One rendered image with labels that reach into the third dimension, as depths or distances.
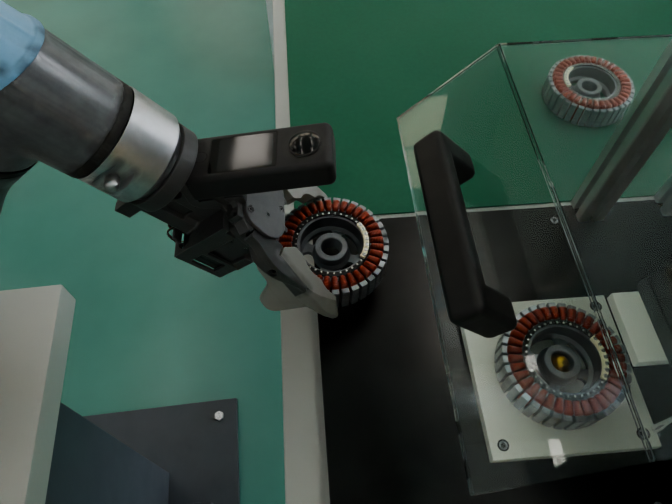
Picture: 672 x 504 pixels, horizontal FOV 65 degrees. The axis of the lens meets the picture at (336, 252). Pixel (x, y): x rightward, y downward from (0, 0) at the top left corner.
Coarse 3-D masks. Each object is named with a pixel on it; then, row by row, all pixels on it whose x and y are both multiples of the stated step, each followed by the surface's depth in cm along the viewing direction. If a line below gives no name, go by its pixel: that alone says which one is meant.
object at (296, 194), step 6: (288, 192) 49; (294, 192) 50; (300, 192) 51; (306, 192) 52; (312, 192) 53; (318, 192) 54; (288, 198) 50; (294, 198) 50; (300, 198) 53; (306, 198) 53; (312, 198) 53; (318, 198) 54; (288, 204) 51
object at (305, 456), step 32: (288, 96) 75; (288, 320) 57; (288, 352) 55; (288, 384) 53; (320, 384) 53; (288, 416) 52; (320, 416) 52; (288, 448) 50; (320, 448) 50; (288, 480) 49; (320, 480) 49
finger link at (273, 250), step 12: (252, 240) 43; (264, 240) 43; (276, 240) 45; (252, 252) 43; (264, 252) 43; (276, 252) 44; (264, 264) 43; (276, 264) 43; (276, 276) 44; (288, 276) 44; (288, 288) 46; (300, 288) 45
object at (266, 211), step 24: (192, 144) 39; (192, 168) 39; (168, 192) 38; (264, 192) 45; (168, 216) 43; (192, 216) 44; (216, 216) 43; (240, 216) 42; (264, 216) 44; (192, 240) 44; (216, 240) 43; (240, 240) 44; (192, 264) 46; (216, 264) 47; (240, 264) 47
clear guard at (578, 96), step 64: (512, 64) 31; (576, 64) 31; (640, 64) 31; (448, 128) 33; (512, 128) 29; (576, 128) 28; (640, 128) 28; (512, 192) 28; (576, 192) 26; (640, 192) 26; (512, 256) 27; (576, 256) 24; (640, 256) 24; (448, 320) 28; (576, 320) 23; (640, 320) 22; (512, 384) 24; (576, 384) 22; (640, 384) 21; (512, 448) 23; (576, 448) 21; (640, 448) 20
